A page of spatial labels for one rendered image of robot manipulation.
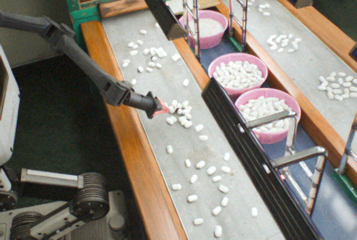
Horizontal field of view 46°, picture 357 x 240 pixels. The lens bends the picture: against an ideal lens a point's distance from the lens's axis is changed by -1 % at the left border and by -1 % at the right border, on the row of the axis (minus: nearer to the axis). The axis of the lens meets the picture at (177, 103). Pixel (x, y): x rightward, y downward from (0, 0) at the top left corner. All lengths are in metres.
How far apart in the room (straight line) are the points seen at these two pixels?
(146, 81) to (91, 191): 0.66
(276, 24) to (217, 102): 1.09
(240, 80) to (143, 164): 0.63
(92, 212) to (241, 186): 0.52
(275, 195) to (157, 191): 0.53
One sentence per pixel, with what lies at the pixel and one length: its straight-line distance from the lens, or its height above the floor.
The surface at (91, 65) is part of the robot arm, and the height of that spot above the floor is 1.03.
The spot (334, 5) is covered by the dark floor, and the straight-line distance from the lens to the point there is 4.07.
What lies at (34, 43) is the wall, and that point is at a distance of 3.33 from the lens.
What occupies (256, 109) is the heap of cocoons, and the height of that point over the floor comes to 0.74.
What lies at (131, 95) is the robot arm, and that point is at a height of 0.96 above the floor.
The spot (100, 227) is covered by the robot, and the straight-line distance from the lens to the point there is 1.79.
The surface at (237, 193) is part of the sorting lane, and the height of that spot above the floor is 0.74.
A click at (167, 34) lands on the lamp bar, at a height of 1.06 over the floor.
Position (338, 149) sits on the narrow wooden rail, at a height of 0.76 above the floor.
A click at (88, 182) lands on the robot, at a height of 0.79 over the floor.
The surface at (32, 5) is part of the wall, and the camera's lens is 3.19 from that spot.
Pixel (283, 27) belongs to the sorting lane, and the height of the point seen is 0.74.
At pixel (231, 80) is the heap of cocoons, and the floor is 0.72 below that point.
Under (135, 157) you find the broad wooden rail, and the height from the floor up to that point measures 0.76.
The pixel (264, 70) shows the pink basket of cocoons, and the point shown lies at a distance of 1.96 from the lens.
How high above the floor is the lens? 1.96
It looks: 42 degrees down
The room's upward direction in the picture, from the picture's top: 6 degrees counter-clockwise
